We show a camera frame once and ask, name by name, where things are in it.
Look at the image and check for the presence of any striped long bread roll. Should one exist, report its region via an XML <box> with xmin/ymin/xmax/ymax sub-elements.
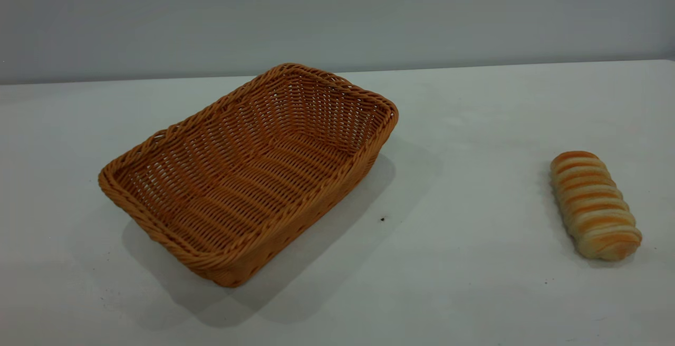
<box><xmin>550</xmin><ymin>151</ymin><xmax>643</xmax><ymax>261</ymax></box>

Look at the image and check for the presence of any orange woven wicker basket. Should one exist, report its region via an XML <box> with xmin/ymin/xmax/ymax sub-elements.
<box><xmin>98</xmin><ymin>63</ymin><xmax>399</xmax><ymax>288</ymax></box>

